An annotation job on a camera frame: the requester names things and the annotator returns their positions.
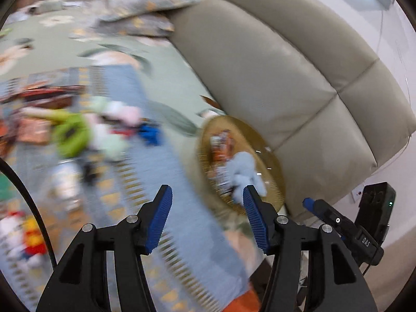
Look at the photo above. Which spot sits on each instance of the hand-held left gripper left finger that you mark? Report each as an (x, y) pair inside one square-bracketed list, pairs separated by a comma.
[(158, 224)]

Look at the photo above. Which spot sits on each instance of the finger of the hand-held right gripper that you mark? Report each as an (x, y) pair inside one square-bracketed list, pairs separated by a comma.
[(320, 209)]

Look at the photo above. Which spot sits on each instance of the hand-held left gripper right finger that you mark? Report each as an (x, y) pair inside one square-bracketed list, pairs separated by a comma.
[(256, 224)]

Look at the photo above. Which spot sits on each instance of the light blue plush toy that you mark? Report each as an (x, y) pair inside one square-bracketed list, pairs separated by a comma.
[(242, 169)]

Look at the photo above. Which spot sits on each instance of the gold round basket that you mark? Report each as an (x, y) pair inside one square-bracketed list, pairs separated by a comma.
[(263, 156)]

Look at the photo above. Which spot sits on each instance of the blue patterned blanket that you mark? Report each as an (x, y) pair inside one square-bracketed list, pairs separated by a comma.
[(182, 201)]

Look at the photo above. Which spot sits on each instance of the orange cloth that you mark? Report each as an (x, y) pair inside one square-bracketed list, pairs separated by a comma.
[(243, 302)]

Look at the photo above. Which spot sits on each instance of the orange snack packet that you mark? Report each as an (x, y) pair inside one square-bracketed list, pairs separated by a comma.
[(221, 146)]

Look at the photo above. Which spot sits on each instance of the small black object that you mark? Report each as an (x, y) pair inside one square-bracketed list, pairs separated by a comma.
[(90, 172)]

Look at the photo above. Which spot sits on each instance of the white toy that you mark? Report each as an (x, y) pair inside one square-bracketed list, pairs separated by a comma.
[(66, 182)]

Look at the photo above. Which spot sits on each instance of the pink plush toy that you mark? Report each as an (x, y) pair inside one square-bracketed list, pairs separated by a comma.
[(125, 113)]

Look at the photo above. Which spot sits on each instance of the red yellow toy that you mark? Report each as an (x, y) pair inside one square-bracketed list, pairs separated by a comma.
[(27, 237)]

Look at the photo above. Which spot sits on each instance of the beige padded headboard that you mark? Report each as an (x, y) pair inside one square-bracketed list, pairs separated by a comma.
[(276, 71)]

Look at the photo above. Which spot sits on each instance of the pile of colourful packets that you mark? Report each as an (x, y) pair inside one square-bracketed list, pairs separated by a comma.
[(35, 120)]

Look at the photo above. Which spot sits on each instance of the flat grey floral pillow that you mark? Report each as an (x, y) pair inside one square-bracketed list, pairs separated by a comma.
[(139, 26)]

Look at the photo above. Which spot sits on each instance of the green floral bedsheet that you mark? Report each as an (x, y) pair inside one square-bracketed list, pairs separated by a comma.
[(48, 42)]

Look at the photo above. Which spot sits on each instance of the white wall socket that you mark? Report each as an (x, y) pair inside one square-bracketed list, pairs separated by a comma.
[(358, 194)]

